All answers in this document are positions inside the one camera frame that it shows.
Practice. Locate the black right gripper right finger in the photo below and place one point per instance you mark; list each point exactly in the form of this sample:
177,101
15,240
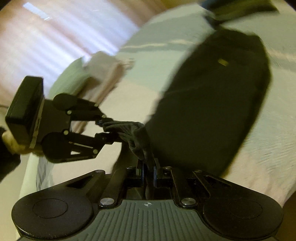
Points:
187,187

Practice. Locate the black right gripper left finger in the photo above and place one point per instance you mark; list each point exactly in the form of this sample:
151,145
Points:
110,189

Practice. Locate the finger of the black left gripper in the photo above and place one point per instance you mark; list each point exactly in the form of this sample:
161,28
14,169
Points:
79,109
61,148

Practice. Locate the black trousers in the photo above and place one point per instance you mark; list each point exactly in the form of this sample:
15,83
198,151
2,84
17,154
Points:
209,107

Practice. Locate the left hand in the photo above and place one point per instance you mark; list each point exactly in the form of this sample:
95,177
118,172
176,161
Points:
15,148

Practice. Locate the green striped pillow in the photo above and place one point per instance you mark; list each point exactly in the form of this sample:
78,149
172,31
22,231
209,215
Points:
71,80

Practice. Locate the folded beige blanket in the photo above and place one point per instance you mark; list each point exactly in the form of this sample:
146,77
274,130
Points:
105,72

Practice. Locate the pink curtain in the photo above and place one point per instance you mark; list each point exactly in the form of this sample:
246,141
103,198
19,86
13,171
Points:
42,38

